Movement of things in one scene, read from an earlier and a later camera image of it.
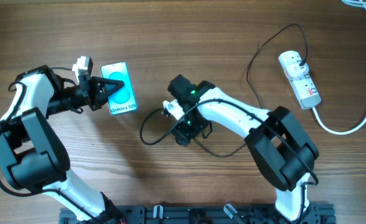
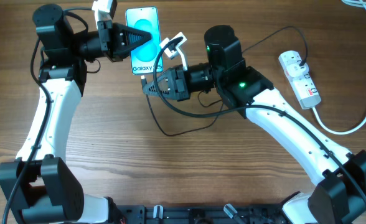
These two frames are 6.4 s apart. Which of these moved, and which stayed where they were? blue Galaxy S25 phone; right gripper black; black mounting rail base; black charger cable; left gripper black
Moved: right gripper black; black charger cable; left gripper black; blue Galaxy S25 phone
Stayed: black mounting rail base
